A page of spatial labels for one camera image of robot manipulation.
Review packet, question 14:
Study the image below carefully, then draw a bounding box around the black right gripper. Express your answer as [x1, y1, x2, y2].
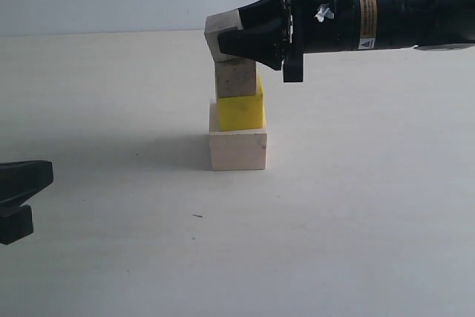
[217, 0, 379, 82]

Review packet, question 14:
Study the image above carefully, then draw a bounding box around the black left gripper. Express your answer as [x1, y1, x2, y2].
[1, 160, 53, 245]

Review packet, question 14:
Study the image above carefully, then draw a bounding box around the small wooden cube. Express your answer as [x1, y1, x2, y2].
[204, 8, 246, 62]
[214, 59, 258, 98]

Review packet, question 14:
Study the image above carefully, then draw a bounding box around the yellow cube block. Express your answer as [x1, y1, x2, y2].
[217, 74, 266, 131]

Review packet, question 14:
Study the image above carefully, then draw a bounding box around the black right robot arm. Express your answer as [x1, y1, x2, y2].
[217, 0, 474, 82]

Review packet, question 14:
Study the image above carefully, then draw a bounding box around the large wooden block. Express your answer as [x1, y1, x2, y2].
[208, 102, 268, 171]

